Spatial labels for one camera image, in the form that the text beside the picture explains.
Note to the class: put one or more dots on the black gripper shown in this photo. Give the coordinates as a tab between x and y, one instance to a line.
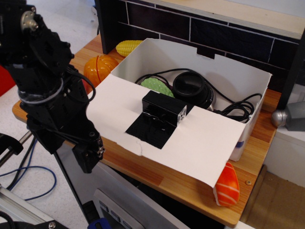
63	118

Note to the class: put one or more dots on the white cardboard box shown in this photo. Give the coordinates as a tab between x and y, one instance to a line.
202	141

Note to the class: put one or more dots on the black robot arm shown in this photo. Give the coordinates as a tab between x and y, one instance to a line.
51	91

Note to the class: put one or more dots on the toy oven front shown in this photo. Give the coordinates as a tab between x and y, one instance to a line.
127	202

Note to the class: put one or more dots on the black clamp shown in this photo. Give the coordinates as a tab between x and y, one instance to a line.
11	144

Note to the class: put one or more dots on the orange toy pumpkin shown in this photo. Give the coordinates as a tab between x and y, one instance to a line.
98	68

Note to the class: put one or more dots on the green toy vegetable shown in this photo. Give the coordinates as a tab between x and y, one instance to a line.
157	85

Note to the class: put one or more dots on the red object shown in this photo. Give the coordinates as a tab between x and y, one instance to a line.
6	81

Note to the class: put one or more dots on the yellow toy corn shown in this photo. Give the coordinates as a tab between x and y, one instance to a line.
124	48

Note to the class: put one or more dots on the black round webcam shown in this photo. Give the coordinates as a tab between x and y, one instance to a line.
192	88

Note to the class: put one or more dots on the salmon sushi toy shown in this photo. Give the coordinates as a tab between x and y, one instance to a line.
226	190

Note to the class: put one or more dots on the wooden toy kitchen counter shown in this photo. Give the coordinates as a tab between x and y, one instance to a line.
192	192

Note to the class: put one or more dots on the black tile backsplash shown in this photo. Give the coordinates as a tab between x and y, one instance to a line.
282	56

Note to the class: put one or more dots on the aluminium frame rail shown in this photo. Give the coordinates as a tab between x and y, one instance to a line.
16	213

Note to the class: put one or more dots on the black handle block on flap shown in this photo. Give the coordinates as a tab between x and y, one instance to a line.
165	108

